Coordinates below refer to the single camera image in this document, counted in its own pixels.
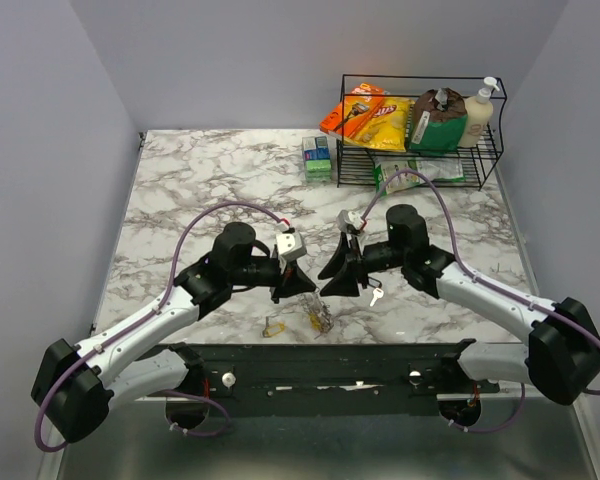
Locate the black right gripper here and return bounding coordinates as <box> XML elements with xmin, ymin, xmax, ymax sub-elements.
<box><xmin>317</xmin><ymin>231</ymin><xmax>408</xmax><ymax>299</ymax></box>

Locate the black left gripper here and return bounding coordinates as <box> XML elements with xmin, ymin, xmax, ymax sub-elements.
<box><xmin>230</xmin><ymin>255</ymin><xmax>317</xmax><ymax>304</ymax></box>

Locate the black key tag with key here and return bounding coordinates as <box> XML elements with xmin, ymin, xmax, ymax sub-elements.
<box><xmin>369</xmin><ymin>277</ymin><xmax>384</xmax><ymax>307</ymax></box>

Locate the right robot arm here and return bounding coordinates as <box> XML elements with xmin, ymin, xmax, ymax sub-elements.
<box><xmin>318</xmin><ymin>204</ymin><xmax>600</xmax><ymax>405</ymax></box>

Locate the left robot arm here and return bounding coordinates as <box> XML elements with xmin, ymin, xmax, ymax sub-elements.
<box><xmin>31</xmin><ymin>221</ymin><xmax>316</xmax><ymax>452</ymax></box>

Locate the yellow key tag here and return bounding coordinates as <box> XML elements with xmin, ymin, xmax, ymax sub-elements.
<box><xmin>261</xmin><ymin>316</ymin><xmax>286</xmax><ymax>339</ymax></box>
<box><xmin>308</xmin><ymin>312</ymin><xmax>323</xmax><ymax>331</ymax></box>

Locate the green sponge pack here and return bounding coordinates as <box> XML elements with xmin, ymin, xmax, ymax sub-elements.
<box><xmin>302</xmin><ymin>136</ymin><xmax>332</xmax><ymax>182</ymax></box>

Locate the green white snack bag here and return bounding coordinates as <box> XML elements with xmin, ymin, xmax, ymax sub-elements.
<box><xmin>373</xmin><ymin>156</ymin><xmax>466</xmax><ymax>196</ymax></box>

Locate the yellow chips bag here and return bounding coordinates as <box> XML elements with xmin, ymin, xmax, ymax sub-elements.
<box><xmin>352</xmin><ymin>97</ymin><xmax>414</xmax><ymax>152</ymax></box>

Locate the orange razor package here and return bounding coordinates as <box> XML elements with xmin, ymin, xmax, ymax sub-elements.
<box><xmin>319</xmin><ymin>83</ymin><xmax>387</xmax><ymax>146</ymax></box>

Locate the brown green coffee bag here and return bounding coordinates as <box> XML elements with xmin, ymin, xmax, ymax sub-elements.
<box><xmin>409</xmin><ymin>88</ymin><xmax>467</xmax><ymax>156</ymax></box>

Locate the cream lotion pump bottle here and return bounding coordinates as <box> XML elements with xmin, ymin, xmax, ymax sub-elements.
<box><xmin>458</xmin><ymin>76</ymin><xmax>500</xmax><ymax>148</ymax></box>

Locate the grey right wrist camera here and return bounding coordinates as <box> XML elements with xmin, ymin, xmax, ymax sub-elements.
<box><xmin>336</xmin><ymin>210</ymin><xmax>366</xmax><ymax>235</ymax></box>

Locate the black mounting base rail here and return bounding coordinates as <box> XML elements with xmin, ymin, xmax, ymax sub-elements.
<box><xmin>144</xmin><ymin>342</ymin><xmax>506</xmax><ymax>419</ymax></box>

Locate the black wire rack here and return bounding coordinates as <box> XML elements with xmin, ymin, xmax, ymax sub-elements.
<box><xmin>323</xmin><ymin>74</ymin><xmax>507</xmax><ymax>190</ymax></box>

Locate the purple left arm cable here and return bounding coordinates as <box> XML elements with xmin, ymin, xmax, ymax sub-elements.
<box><xmin>34</xmin><ymin>201</ymin><xmax>291</xmax><ymax>453</ymax></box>

